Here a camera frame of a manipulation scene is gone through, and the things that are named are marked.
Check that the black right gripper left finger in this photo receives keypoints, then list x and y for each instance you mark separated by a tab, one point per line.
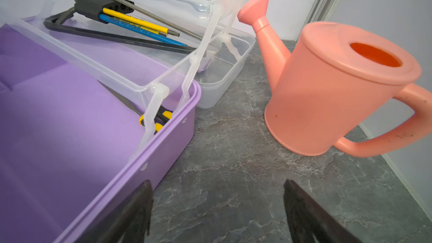
129	222

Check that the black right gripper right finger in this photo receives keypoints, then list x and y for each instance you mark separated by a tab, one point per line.
310	223

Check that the purple toolbox with clear lid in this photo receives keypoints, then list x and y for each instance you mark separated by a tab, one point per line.
71	152

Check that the black yellow small screwdriver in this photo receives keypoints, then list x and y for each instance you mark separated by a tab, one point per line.
162	117

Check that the pink watering can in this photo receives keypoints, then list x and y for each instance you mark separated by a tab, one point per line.
336	76

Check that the yellow hex key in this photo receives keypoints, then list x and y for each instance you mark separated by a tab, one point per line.
140	22

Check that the black hex key holder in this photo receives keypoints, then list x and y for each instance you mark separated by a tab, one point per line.
93	8

